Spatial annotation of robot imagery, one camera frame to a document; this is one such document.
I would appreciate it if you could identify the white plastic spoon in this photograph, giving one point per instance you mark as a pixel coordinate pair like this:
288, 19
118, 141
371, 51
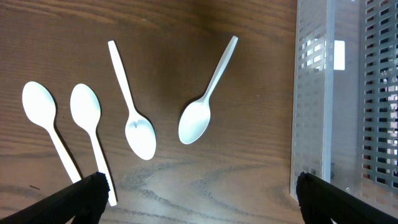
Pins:
40, 108
86, 113
139, 131
196, 116

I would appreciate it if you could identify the clear white plastic basket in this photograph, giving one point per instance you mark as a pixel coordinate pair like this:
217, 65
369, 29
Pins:
344, 126

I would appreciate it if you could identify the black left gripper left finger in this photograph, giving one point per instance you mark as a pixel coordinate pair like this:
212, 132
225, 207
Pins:
82, 202

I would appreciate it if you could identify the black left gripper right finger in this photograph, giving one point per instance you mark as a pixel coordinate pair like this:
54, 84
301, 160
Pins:
321, 202

